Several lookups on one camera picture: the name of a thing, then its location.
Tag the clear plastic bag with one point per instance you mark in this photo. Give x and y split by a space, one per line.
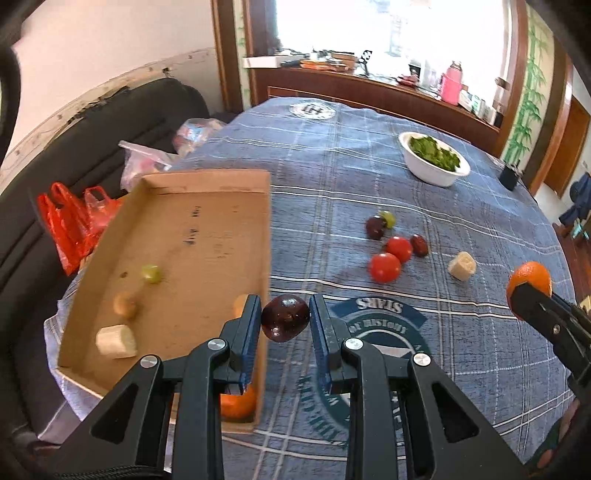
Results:
196 132
143 164

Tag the orange mandarin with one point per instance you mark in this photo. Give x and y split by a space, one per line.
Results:
238 406
531 274

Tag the cardboard box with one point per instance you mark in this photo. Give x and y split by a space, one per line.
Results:
194 221

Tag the red date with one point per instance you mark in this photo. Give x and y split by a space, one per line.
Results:
419 245

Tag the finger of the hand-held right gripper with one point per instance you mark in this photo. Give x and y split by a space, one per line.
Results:
549 323

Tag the green grape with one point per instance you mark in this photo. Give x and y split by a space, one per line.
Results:
151 273
389 220

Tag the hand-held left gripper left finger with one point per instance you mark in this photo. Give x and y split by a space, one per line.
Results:
247 341

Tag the black sofa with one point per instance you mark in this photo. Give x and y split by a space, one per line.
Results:
92 138

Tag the wooden counter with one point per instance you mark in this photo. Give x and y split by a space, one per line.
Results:
369 94

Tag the yellow round fruit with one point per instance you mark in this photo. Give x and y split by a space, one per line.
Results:
239 307

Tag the peeled banana piece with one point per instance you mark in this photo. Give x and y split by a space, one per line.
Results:
461 266
115 341

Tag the red tomato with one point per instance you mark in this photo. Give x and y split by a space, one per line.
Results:
399 249
384 268

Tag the dark purple grape top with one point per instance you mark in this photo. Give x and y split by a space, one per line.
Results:
375 227

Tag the white bowl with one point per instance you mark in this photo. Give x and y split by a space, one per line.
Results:
429 173

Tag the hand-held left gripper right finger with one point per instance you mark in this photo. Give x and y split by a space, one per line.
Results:
323 341

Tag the small black box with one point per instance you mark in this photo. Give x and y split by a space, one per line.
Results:
509 176

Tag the dark purple plum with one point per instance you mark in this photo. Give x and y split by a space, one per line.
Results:
285 318

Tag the red plastic bag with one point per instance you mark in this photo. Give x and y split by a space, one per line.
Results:
62 226
100 205

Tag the brown wooden door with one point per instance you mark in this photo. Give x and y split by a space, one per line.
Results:
563 152

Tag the pink bottle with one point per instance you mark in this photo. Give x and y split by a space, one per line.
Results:
451 83

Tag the flat white box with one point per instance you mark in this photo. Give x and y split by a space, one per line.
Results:
263 61

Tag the blue jacket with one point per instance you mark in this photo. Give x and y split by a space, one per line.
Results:
577 198

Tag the tan round fruit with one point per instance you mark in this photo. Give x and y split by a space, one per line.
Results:
125 304

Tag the green leafy vegetables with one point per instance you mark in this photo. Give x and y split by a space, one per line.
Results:
434 152

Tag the bamboo wall decal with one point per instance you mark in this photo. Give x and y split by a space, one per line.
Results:
528 110

